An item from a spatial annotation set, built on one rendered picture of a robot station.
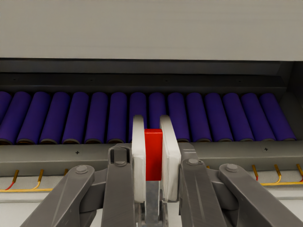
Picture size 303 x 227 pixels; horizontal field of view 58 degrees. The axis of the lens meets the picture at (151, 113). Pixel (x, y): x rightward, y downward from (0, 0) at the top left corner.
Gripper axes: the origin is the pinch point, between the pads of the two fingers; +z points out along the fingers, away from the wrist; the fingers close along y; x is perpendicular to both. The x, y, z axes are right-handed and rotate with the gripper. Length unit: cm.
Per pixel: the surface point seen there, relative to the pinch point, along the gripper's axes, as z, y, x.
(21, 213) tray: 2.5, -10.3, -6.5
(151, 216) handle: 0.0, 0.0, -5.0
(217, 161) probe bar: 4.7, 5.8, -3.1
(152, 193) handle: 0.0, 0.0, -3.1
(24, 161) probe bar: 4.3, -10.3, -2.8
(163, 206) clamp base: 0.9, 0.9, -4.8
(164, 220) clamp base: 0.0, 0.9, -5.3
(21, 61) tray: 13.7, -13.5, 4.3
